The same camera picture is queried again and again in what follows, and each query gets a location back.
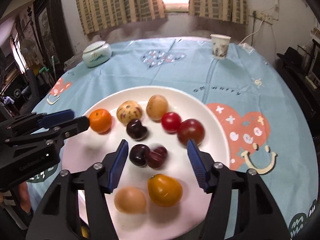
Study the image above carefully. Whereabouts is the white oval plate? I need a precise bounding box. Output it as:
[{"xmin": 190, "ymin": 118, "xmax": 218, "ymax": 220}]
[{"xmin": 61, "ymin": 86, "xmax": 230, "ymax": 239}]

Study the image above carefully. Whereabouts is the white power cable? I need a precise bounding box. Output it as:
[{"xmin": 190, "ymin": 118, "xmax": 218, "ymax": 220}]
[{"xmin": 239, "ymin": 20, "xmax": 264, "ymax": 46}]

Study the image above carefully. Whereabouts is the tan yellow round fruit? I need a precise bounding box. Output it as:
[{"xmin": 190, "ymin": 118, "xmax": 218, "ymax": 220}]
[{"xmin": 114, "ymin": 186, "xmax": 147, "ymax": 214}]

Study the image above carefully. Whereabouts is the black computer desk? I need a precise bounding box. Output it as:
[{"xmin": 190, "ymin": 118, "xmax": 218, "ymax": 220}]
[{"xmin": 277, "ymin": 55, "xmax": 320, "ymax": 130}]

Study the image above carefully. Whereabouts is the clear glass mug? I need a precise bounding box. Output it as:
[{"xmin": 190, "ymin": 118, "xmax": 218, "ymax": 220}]
[{"xmin": 64, "ymin": 55, "xmax": 84, "ymax": 72}]

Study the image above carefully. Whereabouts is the orange yellow tomato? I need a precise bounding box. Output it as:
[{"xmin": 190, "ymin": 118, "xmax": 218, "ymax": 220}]
[{"xmin": 147, "ymin": 174, "xmax": 183, "ymax": 207}]

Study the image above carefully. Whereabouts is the dark framed painting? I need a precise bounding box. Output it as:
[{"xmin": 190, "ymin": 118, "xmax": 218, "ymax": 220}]
[{"xmin": 34, "ymin": 0, "xmax": 75, "ymax": 73}]

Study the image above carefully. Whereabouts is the person's left hand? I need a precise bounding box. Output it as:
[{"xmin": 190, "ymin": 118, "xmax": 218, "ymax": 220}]
[{"xmin": 19, "ymin": 182, "xmax": 32, "ymax": 213}]

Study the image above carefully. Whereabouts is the white wall power strip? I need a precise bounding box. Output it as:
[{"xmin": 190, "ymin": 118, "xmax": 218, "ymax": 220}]
[{"xmin": 252, "ymin": 10, "xmax": 279, "ymax": 25}]

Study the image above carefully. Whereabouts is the blue printed tablecloth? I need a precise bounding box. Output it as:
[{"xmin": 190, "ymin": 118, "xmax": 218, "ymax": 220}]
[{"xmin": 25, "ymin": 37, "xmax": 320, "ymax": 240}]

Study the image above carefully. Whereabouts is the computer monitor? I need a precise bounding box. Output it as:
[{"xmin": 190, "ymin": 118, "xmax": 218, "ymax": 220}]
[{"xmin": 306, "ymin": 40, "xmax": 320, "ymax": 88}]

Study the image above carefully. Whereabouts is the black hat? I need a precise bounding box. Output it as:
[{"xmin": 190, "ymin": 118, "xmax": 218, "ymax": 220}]
[{"xmin": 276, "ymin": 46, "xmax": 304, "ymax": 67}]

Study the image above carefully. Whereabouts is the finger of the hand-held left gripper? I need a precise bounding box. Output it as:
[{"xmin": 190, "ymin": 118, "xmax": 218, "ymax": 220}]
[
  {"xmin": 0, "ymin": 109, "xmax": 75, "ymax": 140},
  {"xmin": 5, "ymin": 116, "xmax": 90, "ymax": 153}
]

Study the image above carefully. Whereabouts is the white ceramic lidded jar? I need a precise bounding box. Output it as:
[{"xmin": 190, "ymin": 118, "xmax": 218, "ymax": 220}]
[{"xmin": 82, "ymin": 41, "xmax": 112, "ymax": 68}]

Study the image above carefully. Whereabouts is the faintly striped pepino melon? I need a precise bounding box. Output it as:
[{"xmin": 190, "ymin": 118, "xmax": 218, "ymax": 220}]
[{"xmin": 146, "ymin": 95, "xmax": 168, "ymax": 121}]

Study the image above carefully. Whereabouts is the red cherry tomato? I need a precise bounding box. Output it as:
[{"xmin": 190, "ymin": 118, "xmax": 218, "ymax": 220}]
[{"xmin": 161, "ymin": 112, "xmax": 182, "ymax": 134}]

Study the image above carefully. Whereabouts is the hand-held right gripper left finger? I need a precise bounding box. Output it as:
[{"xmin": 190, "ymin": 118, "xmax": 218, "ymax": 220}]
[{"xmin": 26, "ymin": 139, "xmax": 129, "ymax": 240}]

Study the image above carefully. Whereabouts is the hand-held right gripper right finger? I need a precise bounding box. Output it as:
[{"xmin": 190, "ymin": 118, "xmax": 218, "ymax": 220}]
[{"xmin": 187, "ymin": 139, "xmax": 287, "ymax": 240}]

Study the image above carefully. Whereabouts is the striped checked curtain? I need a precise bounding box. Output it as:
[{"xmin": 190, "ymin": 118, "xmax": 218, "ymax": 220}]
[
  {"xmin": 72, "ymin": 0, "xmax": 167, "ymax": 35},
  {"xmin": 188, "ymin": 0, "xmax": 250, "ymax": 26}
]

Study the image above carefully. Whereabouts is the printed paper cup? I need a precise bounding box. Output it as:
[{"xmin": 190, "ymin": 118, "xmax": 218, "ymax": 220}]
[{"xmin": 210, "ymin": 34, "xmax": 231, "ymax": 60}]

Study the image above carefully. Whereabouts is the white standing fan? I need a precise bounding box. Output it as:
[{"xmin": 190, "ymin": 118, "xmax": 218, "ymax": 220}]
[{"xmin": 19, "ymin": 38, "xmax": 37, "ymax": 64}]

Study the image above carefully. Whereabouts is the dark red cherry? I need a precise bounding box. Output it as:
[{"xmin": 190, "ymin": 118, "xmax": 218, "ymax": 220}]
[{"xmin": 147, "ymin": 146, "xmax": 168, "ymax": 168}]

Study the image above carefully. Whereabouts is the small orange mandarin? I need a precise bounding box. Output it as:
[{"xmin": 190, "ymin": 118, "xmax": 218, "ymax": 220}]
[{"xmin": 89, "ymin": 108, "xmax": 112, "ymax": 134}]

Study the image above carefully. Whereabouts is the dark red plum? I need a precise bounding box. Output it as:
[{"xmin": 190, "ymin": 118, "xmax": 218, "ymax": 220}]
[{"xmin": 177, "ymin": 119, "xmax": 205, "ymax": 147}]

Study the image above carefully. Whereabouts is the white power adapter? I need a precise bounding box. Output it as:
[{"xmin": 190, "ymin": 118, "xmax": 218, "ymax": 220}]
[{"xmin": 239, "ymin": 42, "xmax": 255, "ymax": 54}]

